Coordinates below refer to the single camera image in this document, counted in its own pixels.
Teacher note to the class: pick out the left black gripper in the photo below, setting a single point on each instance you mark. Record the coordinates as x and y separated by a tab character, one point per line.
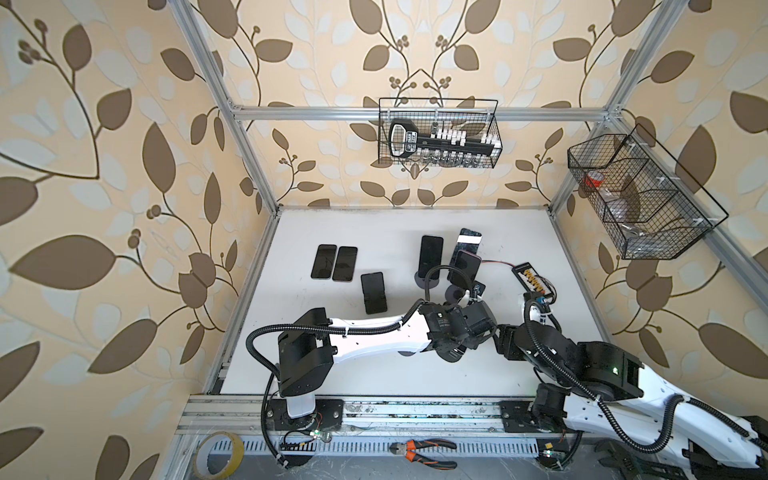
474	342

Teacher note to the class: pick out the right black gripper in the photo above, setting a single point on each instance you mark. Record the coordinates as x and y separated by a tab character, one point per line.
506	337

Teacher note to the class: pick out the red-edged black phone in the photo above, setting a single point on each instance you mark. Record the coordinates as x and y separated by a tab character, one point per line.
466	266

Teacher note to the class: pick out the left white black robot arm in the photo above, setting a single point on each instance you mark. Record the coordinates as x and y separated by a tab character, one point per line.
300	355

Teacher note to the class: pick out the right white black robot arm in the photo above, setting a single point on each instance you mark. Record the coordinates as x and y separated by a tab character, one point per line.
598	388

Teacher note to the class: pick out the middle grey phone stand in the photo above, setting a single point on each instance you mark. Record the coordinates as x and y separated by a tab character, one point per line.
455	294

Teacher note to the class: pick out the grey phone stand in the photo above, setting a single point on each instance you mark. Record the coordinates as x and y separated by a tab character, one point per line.
423	281
455	294

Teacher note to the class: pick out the back left grey phone stand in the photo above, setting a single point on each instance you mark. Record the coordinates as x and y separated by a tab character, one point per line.
423	281

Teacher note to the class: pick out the black connector board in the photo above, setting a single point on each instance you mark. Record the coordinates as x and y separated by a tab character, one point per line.
532	281

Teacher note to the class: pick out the black adjustable wrench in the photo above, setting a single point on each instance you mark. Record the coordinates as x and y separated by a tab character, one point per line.
615	456

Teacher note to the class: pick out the black socket tool set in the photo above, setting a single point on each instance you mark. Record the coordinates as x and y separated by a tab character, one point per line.
404	140

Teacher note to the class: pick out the yellow tape roll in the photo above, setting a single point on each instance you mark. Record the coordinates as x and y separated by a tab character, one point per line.
218	456

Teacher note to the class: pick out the right wire basket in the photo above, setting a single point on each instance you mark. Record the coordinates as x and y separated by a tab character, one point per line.
652	204

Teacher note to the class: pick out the wire basket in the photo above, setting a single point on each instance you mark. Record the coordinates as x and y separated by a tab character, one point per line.
652	204
472	115

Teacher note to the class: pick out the back wire basket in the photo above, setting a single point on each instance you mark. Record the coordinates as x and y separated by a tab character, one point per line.
472	115

